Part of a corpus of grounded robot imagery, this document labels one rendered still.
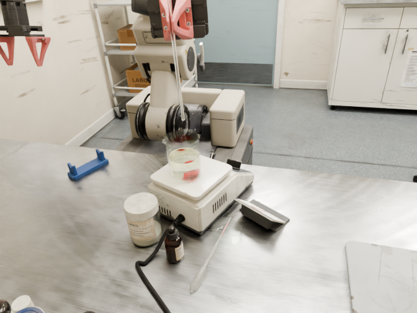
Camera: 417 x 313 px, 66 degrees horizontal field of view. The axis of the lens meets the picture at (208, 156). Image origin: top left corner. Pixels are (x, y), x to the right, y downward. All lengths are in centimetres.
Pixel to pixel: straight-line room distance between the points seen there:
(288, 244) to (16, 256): 48
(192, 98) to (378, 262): 143
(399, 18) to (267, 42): 120
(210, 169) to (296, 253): 22
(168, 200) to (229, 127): 101
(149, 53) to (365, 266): 113
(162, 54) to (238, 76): 228
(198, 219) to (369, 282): 28
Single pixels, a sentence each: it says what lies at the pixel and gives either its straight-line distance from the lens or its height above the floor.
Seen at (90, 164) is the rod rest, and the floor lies 76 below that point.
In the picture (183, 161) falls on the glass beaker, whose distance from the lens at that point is 56.
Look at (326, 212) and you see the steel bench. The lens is 68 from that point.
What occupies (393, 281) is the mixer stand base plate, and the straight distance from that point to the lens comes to 59.
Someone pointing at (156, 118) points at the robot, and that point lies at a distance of 139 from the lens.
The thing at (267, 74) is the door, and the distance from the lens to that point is 356.
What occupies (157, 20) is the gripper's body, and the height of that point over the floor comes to 110.
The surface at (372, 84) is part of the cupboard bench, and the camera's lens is 302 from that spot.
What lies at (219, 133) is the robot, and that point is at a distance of 160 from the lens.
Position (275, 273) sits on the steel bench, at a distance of 56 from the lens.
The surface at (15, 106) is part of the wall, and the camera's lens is 226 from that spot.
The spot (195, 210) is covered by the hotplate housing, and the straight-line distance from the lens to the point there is 57.
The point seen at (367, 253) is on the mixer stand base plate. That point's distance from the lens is 61.
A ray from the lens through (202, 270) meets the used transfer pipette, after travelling 54.
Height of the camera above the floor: 118
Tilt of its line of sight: 31 degrees down
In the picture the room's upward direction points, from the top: 3 degrees counter-clockwise
